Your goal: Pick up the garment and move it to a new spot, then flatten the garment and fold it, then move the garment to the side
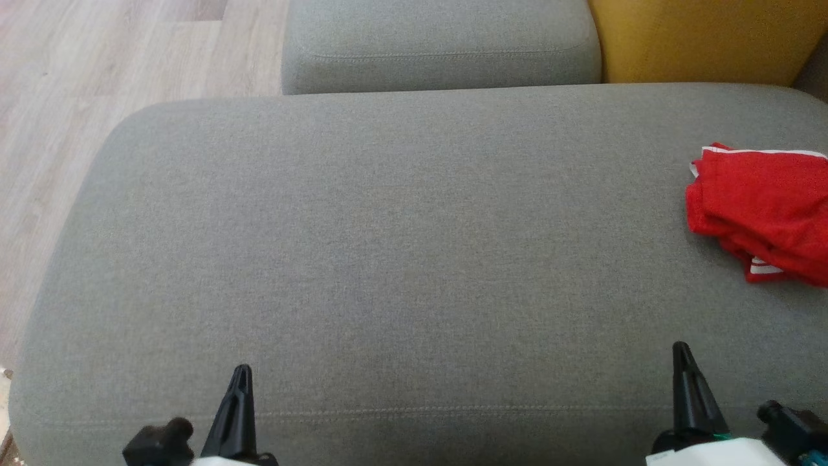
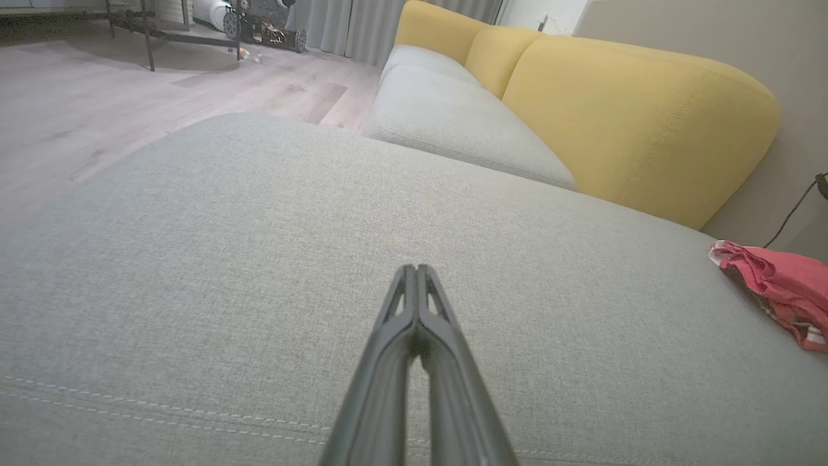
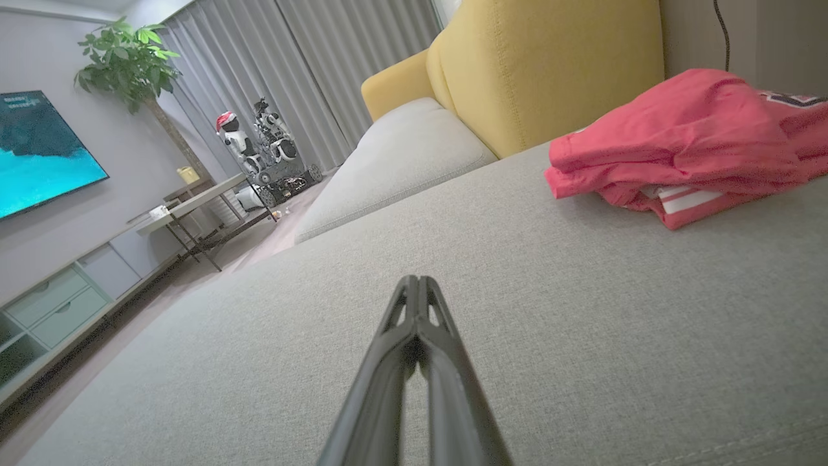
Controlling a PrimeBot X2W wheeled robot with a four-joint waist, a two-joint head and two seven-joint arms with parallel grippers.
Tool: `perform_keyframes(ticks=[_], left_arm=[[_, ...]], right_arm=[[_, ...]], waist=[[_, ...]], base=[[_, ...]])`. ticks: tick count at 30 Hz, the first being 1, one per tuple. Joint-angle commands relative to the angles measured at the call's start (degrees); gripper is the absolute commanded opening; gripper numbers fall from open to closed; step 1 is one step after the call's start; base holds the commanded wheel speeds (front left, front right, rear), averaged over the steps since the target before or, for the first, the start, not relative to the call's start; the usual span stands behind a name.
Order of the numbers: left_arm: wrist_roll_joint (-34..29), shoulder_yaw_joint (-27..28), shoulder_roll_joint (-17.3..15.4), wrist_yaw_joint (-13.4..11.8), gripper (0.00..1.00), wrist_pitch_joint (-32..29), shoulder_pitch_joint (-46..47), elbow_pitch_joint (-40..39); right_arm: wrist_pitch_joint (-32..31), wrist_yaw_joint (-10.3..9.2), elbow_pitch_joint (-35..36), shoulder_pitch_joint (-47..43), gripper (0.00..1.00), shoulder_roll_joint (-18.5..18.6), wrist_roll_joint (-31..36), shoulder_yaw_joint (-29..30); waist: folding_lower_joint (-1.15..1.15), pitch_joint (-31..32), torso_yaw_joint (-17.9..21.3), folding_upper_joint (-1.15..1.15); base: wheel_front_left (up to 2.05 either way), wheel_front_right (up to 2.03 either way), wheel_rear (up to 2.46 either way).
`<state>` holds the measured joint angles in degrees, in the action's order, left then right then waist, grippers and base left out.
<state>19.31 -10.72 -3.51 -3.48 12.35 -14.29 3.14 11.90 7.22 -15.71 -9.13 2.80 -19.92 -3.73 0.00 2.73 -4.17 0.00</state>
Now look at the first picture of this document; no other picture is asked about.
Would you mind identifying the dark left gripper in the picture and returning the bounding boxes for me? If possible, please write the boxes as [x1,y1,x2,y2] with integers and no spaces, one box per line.
[122,364,260,466]

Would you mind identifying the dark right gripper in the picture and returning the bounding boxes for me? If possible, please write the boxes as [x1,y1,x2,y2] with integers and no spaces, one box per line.
[652,342,828,465]

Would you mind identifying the red shorts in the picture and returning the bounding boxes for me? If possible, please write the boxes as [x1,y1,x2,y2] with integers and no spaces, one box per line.
[715,233,828,288]

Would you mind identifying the red and white ribbed garment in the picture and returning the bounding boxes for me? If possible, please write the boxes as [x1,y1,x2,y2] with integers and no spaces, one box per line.
[685,143,828,260]

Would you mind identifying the large grey sofa ottoman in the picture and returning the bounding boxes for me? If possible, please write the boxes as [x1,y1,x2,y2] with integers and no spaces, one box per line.
[8,83,828,466]

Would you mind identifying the yellow sofa back cushion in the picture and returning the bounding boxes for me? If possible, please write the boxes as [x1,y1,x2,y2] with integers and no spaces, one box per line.
[587,0,828,88]

